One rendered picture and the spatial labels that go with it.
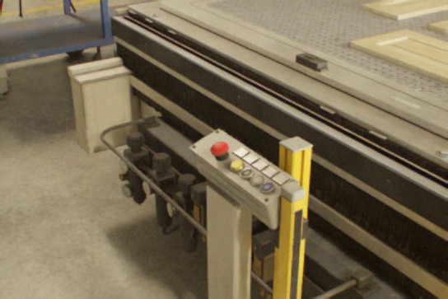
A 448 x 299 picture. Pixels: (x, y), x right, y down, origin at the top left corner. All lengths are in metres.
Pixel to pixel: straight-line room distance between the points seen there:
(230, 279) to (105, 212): 1.48
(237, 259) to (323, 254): 0.39
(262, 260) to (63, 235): 1.20
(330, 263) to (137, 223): 1.25
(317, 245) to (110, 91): 1.22
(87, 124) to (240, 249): 1.38
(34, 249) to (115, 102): 0.68
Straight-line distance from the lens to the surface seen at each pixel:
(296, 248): 1.24
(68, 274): 2.53
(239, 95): 1.96
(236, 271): 1.42
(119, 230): 2.74
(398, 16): 2.50
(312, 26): 2.37
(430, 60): 2.05
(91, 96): 2.61
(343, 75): 1.90
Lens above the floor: 1.53
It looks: 27 degrees down
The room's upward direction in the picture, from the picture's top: straight up
